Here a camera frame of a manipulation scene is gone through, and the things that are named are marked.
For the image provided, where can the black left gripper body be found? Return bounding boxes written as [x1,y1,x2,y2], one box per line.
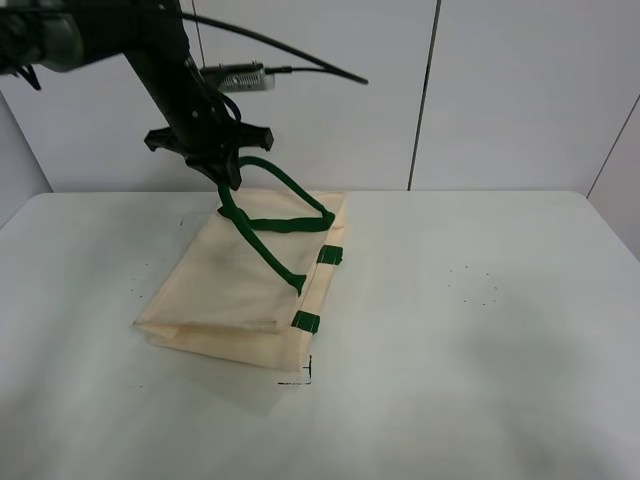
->
[144,112,273,170]

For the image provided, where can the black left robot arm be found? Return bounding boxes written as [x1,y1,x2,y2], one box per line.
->
[1,1,274,190]

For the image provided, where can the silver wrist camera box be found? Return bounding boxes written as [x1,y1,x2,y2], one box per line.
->
[200,62,275,93]

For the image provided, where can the cream linen bag green handles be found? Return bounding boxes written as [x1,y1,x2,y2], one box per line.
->
[134,156,346,372]

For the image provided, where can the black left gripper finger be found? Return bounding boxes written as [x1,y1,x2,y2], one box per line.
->
[221,149,242,189]
[197,163,231,187]

